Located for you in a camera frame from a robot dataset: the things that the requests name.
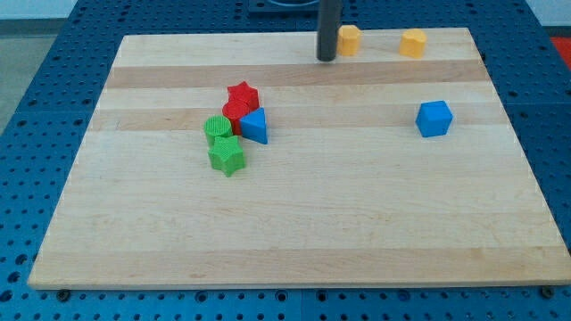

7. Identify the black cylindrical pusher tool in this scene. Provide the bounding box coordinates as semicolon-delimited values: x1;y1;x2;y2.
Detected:
316;0;343;62

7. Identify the yellow hexagon block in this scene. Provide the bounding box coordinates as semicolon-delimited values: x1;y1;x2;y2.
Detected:
337;25;362;56

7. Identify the yellow heart block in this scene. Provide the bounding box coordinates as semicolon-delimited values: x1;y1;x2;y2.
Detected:
399;29;427;59

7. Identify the red star block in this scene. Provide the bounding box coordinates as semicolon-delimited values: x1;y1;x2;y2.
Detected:
227;81;260;111

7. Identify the red cylinder block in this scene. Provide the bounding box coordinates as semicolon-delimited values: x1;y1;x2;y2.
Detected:
222;100;250;136

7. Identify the blue triangle block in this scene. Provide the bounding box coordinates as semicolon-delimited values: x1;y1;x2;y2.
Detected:
240;107;269;144

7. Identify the blue cube block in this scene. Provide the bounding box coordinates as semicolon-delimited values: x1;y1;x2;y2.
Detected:
415;101;453;137

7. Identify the green cylinder block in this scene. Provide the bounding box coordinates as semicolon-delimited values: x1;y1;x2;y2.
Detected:
203;115;233;147

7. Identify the green star block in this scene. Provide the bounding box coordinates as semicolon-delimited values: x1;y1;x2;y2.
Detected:
208;136;245;177

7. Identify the wooden board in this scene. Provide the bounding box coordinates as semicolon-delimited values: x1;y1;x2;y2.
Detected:
28;28;570;290

